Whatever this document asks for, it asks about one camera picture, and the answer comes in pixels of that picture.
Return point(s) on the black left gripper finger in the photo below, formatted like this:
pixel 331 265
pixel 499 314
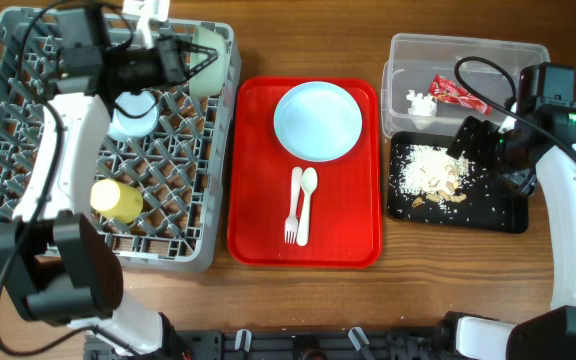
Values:
pixel 191 71
pixel 189 47

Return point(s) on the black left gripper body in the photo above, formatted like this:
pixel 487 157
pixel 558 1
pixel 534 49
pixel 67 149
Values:
pixel 145 68

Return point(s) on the light blue small bowl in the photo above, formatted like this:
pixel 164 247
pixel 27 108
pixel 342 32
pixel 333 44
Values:
pixel 140 120

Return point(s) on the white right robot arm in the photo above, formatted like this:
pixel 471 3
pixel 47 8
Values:
pixel 543 141

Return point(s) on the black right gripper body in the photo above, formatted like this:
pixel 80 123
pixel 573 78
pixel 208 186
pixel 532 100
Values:
pixel 495 149

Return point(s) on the black waste tray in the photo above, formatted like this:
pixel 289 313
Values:
pixel 489 204

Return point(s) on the white napkin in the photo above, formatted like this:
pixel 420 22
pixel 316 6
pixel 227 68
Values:
pixel 421 105

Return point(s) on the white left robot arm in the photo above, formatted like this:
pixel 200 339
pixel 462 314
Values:
pixel 54 265

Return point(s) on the white plastic spoon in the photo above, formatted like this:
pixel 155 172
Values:
pixel 309 183

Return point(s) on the white plastic fork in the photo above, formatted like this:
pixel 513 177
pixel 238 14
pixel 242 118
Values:
pixel 291 222

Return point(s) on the rice and food scraps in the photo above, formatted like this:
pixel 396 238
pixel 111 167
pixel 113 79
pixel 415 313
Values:
pixel 429 174

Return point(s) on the clear plastic waste bin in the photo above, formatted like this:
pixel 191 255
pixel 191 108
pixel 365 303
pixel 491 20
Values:
pixel 415 59

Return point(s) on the light blue plate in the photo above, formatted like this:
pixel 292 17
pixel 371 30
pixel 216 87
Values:
pixel 317 121

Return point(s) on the grey plastic dishwasher rack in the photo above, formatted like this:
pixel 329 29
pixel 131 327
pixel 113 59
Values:
pixel 177 168

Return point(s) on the red snack wrapper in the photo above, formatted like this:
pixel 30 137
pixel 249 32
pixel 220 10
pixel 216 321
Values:
pixel 447 91

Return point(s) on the yellow plastic cup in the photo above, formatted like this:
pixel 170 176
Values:
pixel 115 200

